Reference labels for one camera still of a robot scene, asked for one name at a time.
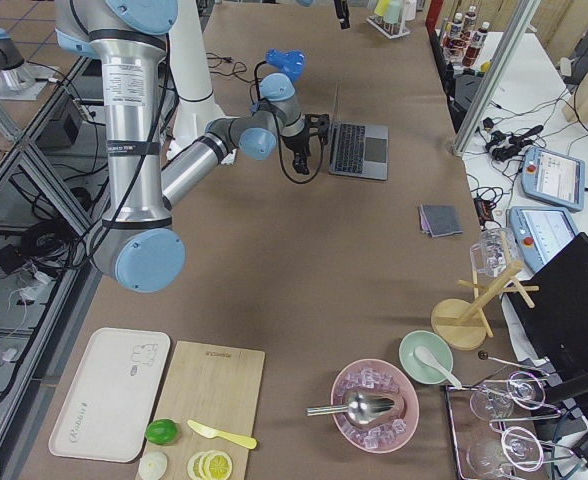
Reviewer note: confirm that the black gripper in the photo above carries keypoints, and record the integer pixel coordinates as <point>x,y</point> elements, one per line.
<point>342,13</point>
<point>294,143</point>

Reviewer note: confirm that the grey laptop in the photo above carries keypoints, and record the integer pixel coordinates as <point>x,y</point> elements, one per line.
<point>357,150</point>

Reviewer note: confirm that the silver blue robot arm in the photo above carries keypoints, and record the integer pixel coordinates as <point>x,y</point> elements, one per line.
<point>164,129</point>

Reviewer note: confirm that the cup rack with cups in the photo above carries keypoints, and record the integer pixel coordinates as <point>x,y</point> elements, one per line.
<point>389,17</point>

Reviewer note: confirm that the blue desk lamp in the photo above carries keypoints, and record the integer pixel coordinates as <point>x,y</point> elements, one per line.
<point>278,86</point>

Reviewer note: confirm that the bottles on side table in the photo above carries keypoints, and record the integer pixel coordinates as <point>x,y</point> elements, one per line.
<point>464,38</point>

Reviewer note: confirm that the grey folded cloth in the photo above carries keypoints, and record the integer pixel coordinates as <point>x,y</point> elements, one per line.
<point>439,220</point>

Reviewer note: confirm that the clear glass mug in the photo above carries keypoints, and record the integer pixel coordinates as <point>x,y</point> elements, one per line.
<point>493,252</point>

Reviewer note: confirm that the white ceramic spoon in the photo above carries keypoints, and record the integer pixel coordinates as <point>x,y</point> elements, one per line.
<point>424,355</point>

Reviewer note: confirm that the wooden cup tree stand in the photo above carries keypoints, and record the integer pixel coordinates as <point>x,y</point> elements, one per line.
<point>463,325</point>

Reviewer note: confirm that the pink bowl with ice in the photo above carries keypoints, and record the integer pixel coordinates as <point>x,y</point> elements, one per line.
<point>389,397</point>

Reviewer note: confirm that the wooden cutting board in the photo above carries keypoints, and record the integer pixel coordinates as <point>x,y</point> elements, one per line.
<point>217,386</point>

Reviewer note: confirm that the lower teach pendant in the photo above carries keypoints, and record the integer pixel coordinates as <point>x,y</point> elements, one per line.
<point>541,233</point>

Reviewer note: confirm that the teach pendant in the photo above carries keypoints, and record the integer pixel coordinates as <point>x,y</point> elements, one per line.
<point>554,178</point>
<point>541,233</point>

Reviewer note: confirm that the metal ice scoop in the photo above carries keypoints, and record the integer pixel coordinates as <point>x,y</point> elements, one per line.
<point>359,407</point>

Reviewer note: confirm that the upper teach pendant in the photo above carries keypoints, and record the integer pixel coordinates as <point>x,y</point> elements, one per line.
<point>554,178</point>

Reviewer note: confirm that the yellow plastic knife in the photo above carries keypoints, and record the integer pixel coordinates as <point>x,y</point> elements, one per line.
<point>209,432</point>

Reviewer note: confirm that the green lime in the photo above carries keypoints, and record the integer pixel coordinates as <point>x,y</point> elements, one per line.
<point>161,432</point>

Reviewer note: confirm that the lemon slices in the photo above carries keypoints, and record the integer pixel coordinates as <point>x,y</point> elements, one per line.
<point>210,465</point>

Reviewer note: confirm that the upper wine glass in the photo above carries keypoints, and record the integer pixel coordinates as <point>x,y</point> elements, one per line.
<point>497,399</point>

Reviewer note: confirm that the black monitor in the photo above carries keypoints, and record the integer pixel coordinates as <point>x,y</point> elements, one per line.
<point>557,324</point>

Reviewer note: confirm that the white plastic tray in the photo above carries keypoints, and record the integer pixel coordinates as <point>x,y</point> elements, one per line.
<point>111,397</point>

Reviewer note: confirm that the wine glass rack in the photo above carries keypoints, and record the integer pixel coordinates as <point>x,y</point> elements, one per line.
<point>562,462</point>

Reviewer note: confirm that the white onion half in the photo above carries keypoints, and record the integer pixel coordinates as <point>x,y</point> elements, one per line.
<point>153,465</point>

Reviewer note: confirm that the lower wine glass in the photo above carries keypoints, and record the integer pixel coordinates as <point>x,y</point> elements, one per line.
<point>515,452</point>

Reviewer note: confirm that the aluminium frame post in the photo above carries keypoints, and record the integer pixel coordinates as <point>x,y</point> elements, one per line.
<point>509,42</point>

